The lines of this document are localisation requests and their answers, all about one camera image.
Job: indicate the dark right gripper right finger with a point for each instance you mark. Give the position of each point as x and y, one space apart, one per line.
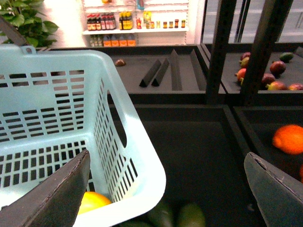
278 195

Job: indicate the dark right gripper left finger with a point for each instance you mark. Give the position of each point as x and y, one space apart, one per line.
55 202

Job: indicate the yellow mango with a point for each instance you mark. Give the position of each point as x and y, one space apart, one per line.
92 201

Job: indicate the light blue plastic basket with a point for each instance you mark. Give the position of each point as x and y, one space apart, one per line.
54 105

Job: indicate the brown basket handle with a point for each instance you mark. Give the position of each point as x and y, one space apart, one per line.
12 33

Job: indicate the green avocado on tray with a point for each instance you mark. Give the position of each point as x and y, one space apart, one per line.
286 57

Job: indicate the orange fruit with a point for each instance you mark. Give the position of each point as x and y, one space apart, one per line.
289 139

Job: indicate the brown fruit on tray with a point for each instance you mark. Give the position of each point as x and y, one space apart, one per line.
120 63

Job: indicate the black long divider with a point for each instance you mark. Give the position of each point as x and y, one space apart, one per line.
175 71

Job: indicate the black triangular divider right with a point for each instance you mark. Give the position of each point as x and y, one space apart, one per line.
160 74

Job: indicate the white shelf with bottles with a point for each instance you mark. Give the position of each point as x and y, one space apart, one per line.
113 23

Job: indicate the green potted plant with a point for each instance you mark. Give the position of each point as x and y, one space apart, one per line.
26 17

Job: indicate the black metal shelf post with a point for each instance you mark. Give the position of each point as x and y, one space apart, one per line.
272 19

